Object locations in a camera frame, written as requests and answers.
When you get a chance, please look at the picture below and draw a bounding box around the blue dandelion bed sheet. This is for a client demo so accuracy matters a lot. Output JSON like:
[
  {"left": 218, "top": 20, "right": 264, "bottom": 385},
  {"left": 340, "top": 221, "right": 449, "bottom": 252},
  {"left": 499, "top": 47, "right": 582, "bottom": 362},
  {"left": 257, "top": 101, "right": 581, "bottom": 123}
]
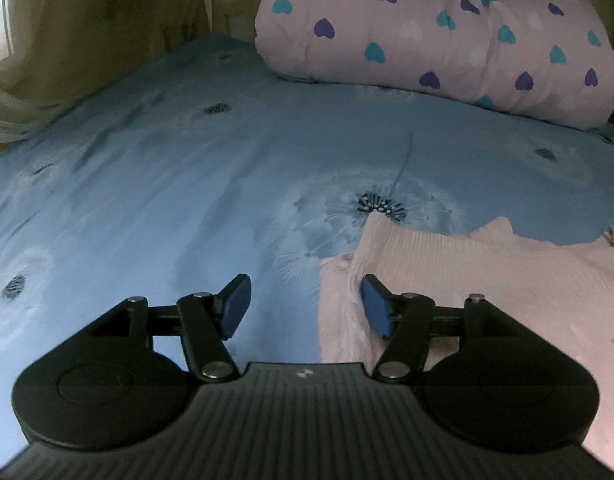
[{"left": 0, "top": 36, "right": 614, "bottom": 467}]

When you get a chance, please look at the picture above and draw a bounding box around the beige curtain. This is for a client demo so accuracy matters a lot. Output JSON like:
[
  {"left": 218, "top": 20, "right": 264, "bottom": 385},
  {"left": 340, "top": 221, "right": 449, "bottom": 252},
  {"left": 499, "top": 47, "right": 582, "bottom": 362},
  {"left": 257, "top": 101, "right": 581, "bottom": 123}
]
[{"left": 0, "top": 0, "right": 211, "bottom": 144}]

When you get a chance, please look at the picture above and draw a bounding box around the pink knit cardigan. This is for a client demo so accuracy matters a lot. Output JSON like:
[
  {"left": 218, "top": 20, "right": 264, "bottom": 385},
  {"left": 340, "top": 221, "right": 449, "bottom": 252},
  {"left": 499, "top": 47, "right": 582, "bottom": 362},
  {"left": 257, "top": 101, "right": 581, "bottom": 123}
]
[{"left": 318, "top": 212, "right": 614, "bottom": 469}]

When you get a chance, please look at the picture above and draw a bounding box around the pink heart-print folded quilt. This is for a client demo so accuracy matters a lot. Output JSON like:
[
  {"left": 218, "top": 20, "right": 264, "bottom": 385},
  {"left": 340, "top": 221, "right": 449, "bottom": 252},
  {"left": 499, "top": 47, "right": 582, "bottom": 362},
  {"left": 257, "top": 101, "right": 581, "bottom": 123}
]
[{"left": 255, "top": 0, "right": 614, "bottom": 130}]

